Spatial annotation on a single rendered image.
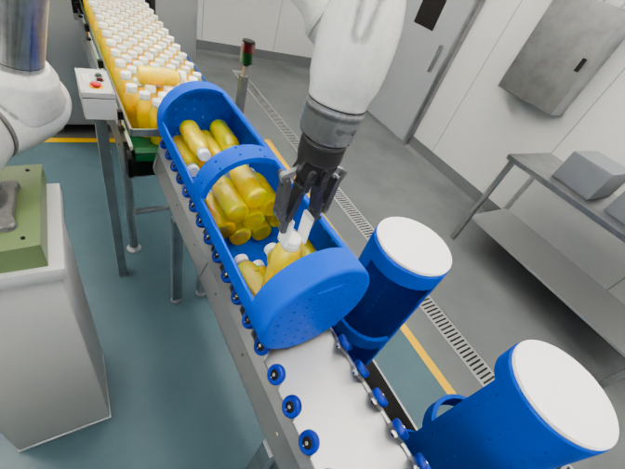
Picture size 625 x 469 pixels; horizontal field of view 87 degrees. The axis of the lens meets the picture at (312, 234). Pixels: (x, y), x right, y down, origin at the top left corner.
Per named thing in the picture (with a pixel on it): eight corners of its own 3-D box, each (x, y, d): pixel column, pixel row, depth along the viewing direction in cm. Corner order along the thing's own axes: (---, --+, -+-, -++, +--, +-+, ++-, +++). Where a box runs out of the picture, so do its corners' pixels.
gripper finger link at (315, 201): (311, 161, 57) (318, 159, 57) (306, 207, 65) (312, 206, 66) (323, 174, 55) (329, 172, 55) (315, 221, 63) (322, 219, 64)
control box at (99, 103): (86, 119, 116) (80, 90, 109) (79, 94, 127) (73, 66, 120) (117, 120, 121) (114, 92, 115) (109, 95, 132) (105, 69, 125)
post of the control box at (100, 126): (119, 276, 187) (92, 109, 122) (118, 271, 189) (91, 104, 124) (127, 274, 189) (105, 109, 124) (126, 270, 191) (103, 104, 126)
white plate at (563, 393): (621, 394, 90) (618, 395, 90) (526, 322, 100) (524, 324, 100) (618, 480, 71) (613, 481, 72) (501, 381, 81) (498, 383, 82)
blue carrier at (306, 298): (252, 366, 76) (272, 295, 57) (159, 155, 122) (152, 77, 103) (348, 323, 91) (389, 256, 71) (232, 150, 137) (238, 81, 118)
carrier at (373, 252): (304, 333, 177) (308, 387, 156) (367, 212, 120) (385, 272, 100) (353, 338, 184) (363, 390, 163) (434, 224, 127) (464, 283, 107)
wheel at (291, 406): (301, 411, 68) (306, 409, 69) (291, 391, 70) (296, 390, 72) (285, 423, 68) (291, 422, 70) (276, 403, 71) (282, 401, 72)
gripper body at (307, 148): (315, 149, 47) (299, 199, 53) (359, 147, 52) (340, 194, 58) (291, 124, 51) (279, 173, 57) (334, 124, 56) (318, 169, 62)
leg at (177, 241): (172, 305, 183) (172, 223, 143) (169, 297, 186) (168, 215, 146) (182, 302, 186) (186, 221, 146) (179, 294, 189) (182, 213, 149)
